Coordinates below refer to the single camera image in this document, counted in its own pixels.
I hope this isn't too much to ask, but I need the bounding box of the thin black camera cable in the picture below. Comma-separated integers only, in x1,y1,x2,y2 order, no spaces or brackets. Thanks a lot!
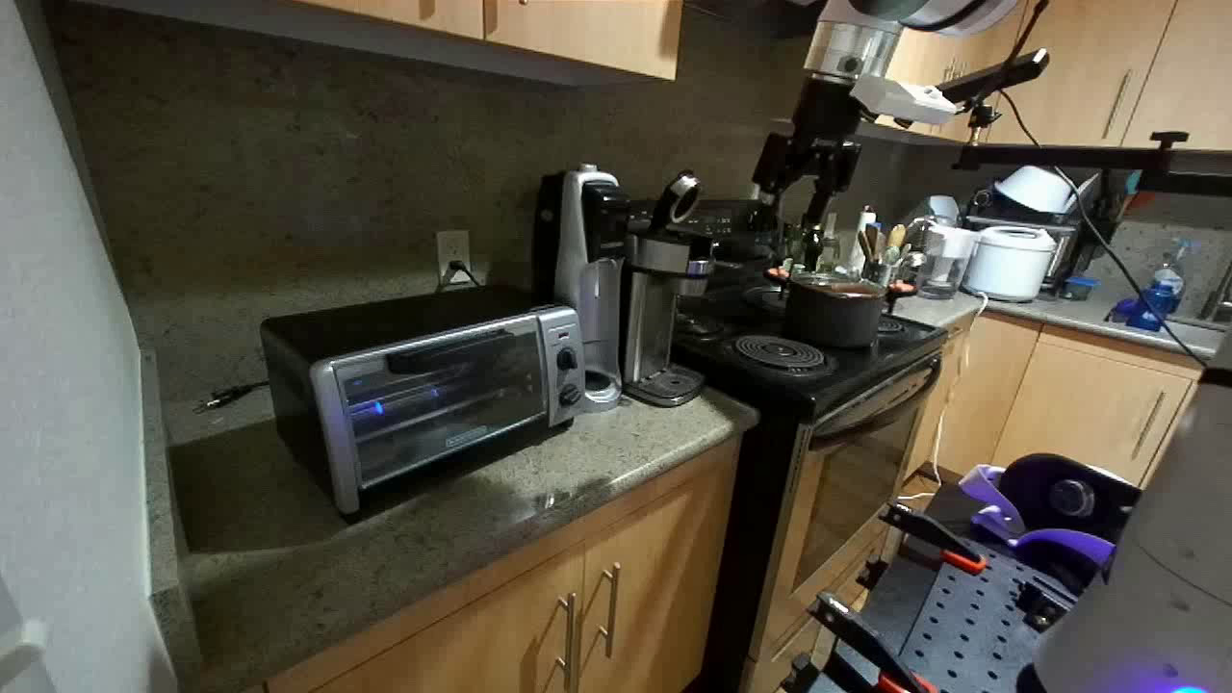
998,90,1217,369

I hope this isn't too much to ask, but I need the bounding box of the white rice cooker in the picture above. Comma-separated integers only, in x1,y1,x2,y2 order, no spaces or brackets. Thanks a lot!
961,223,1058,309

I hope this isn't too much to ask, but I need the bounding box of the blue object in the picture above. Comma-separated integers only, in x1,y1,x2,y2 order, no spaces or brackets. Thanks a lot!
1108,292,1167,335

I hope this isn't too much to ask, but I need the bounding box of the dark dish rack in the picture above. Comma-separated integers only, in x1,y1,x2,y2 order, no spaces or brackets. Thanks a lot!
957,160,1136,263

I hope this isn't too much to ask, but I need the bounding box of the large coil burner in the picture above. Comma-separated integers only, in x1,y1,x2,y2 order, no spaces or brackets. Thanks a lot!
715,326,841,385

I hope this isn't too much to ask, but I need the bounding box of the wooden corner cabinet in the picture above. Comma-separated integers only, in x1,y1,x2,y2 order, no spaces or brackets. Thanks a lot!
930,313,1209,491
882,0,1232,153

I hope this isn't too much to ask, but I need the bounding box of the white bowl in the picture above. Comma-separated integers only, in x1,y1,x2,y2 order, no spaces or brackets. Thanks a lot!
995,160,1079,218

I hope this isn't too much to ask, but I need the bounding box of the wooden lower corner cabinet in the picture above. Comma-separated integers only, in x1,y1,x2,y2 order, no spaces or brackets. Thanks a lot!
930,313,1209,491

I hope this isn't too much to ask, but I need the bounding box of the dark cooking pot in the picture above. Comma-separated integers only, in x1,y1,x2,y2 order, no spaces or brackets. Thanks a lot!
765,263,919,354

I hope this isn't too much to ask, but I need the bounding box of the clear water bottle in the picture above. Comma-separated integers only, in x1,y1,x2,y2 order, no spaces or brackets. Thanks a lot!
1145,246,1188,325

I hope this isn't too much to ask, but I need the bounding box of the black bar camera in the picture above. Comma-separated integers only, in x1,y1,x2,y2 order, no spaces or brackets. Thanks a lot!
937,47,1054,117

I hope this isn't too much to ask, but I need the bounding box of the silver black toaster oven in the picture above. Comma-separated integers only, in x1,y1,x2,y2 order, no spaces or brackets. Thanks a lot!
258,281,594,520

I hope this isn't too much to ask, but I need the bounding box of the kitchen utensil holder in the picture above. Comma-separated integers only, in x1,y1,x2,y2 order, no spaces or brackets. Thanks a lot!
846,199,902,285

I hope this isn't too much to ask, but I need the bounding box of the black silver drink appliance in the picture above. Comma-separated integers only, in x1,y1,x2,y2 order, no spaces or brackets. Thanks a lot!
531,160,634,412

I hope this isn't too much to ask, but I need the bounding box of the black power plug cable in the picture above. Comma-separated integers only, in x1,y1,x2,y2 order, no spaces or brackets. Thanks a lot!
196,375,273,417

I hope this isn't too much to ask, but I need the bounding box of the black electric stove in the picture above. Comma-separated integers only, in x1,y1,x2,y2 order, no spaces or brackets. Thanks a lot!
671,273,950,693

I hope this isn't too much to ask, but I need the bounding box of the white wall outlet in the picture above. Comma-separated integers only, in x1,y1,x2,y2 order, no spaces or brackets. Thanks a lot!
430,228,476,289

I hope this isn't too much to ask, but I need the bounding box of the black perforated plate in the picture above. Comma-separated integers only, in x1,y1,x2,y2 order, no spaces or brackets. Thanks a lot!
780,499,1086,693

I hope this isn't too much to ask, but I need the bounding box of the purple black device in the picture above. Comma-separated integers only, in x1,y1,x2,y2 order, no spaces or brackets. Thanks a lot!
954,452,1145,598

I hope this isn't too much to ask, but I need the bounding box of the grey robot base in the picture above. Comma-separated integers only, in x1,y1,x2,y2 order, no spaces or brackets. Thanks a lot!
1015,369,1232,693

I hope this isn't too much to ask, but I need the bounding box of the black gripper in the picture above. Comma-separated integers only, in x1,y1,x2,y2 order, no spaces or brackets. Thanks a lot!
747,82,868,236

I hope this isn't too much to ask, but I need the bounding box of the wooden upper corner cabinet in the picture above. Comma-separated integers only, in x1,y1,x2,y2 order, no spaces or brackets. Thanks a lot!
882,0,1232,153

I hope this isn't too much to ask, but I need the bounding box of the black clamp orange tip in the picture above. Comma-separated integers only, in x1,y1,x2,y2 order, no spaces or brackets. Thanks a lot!
807,594,945,693
882,499,995,576

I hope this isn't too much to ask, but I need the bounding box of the stainless steel coffeemaker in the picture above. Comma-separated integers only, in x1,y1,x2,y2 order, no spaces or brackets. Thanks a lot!
619,228,712,412

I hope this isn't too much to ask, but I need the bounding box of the clear plastic jug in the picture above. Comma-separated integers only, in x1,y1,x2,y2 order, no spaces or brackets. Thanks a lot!
915,218,981,299

